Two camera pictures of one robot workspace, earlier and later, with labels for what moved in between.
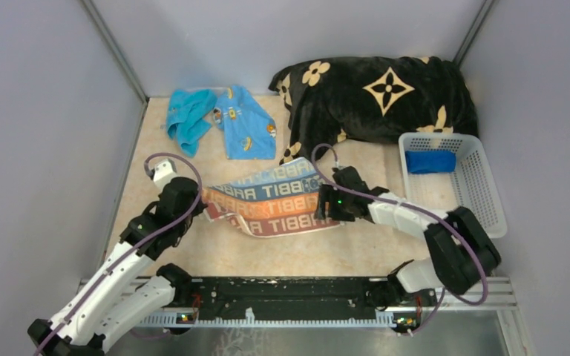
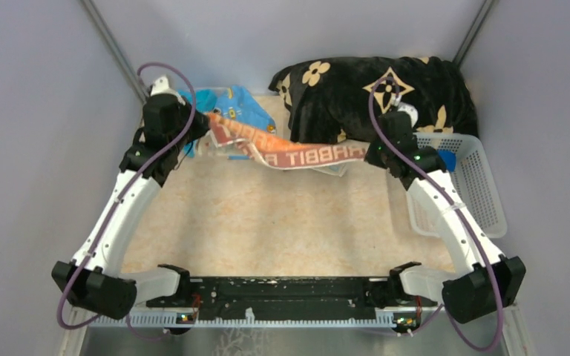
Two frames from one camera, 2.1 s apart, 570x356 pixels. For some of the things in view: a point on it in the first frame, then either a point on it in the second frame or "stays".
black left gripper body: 183,228 -> 197,129
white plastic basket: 445,171 stays
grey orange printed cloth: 282,202 -> 269,153
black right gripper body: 339,205 -> 377,153
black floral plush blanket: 334,99 stays
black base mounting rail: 286,296 stays
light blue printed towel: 249,130 stays
